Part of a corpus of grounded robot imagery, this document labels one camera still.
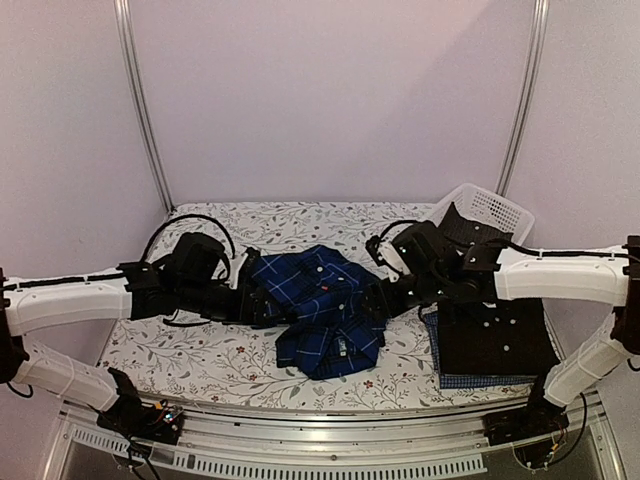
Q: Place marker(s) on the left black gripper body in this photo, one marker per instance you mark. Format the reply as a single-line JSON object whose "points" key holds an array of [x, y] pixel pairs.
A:
{"points": [[231, 313]]}

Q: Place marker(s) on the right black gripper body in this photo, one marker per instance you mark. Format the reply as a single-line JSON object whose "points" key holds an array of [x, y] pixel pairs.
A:
{"points": [[380, 298]]}

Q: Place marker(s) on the blue plaid long sleeve shirt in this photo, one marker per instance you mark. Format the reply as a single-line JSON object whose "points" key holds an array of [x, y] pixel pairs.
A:
{"points": [[317, 293]]}

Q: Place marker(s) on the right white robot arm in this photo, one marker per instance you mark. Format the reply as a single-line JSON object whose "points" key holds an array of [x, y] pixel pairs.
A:
{"points": [[426, 267]]}

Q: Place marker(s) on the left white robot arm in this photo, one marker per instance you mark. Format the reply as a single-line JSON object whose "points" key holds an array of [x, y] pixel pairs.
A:
{"points": [[197, 277]]}

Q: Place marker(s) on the floral tablecloth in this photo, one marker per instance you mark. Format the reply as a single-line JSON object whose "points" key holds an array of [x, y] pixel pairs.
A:
{"points": [[236, 365]]}

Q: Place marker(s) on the black shirt in basket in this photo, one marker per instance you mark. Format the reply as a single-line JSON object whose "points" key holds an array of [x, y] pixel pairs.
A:
{"points": [[466, 232]]}

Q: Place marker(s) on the folded blue checked shirt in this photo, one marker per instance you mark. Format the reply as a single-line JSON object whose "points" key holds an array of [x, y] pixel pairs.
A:
{"points": [[463, 381]]}

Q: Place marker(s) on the white plastic basket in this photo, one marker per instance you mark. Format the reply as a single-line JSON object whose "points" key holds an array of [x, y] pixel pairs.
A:
{"points": [[478, 204]]}

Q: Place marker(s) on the folded black shirt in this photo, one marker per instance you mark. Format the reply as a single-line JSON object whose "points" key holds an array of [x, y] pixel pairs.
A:
{"points": [[507, 338]]}

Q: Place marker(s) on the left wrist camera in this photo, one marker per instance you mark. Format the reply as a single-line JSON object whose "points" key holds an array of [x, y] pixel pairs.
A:
{"points": [[242, 267]]}

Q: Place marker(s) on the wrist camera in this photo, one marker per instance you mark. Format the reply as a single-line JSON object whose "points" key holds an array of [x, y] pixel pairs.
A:
{"points": [[383, 253], [242, 267]]}

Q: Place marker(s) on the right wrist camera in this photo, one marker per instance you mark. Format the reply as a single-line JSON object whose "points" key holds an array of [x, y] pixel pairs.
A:
{"points": [[383, 253]]}

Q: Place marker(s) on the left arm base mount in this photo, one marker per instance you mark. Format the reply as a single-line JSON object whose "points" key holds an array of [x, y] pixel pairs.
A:
{"points": [[130, 417]]}

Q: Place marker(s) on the aluminium front rail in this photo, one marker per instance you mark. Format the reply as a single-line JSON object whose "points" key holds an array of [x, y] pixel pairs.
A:
{"points": [[223, 442]]}

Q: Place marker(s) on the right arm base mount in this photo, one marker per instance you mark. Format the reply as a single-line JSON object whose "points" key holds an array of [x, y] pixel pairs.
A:
{"points": [[537, 418]]}

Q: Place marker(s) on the right aluminium post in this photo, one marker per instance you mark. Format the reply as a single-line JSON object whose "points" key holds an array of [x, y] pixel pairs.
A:
{"points": [[533, 62]]}

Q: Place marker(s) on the aluminium post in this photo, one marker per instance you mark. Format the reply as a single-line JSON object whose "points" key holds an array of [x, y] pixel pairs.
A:
{"points": [[533, 62], [124, 23]]}

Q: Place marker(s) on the left aluminium post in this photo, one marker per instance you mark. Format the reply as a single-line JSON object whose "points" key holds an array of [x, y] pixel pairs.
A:
{"points": [[124, 23]]}

